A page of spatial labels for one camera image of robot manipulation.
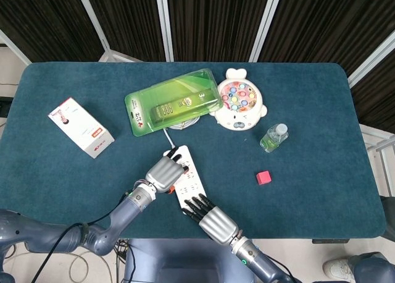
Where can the green blister package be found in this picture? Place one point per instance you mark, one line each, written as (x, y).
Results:
(172, 100)

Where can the white metal rack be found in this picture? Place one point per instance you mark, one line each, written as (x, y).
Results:
(379, 144)

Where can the white seal fishing toy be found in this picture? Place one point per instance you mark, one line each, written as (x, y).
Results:
(239, 110)

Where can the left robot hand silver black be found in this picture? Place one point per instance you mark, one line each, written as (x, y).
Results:
(163, 175)

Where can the white carton box red logo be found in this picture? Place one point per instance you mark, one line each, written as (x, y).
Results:
(81, 128)

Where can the pink red cube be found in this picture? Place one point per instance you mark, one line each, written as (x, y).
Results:
(263, 178)

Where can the white partition frame post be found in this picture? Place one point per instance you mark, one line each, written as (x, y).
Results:
(15, 46)
(92, 17)
(265, 23)
(370, 59)
(164, 23)

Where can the white shoe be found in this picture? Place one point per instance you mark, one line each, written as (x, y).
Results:
(336, 269)

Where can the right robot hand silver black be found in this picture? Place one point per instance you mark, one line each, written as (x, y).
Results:
(216, 224)

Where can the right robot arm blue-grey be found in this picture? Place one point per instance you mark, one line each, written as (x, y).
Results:
(259, 261)

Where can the white power strip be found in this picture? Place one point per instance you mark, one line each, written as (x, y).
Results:
(193, 185)

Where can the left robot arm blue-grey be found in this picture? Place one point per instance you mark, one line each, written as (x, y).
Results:
(123, 212)

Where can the teal table cloth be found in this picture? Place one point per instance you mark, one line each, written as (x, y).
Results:
(308, 125)

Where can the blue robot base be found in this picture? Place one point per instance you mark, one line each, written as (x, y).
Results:
(185, 258)

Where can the water bottle green label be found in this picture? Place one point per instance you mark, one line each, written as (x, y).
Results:
(271, 139)

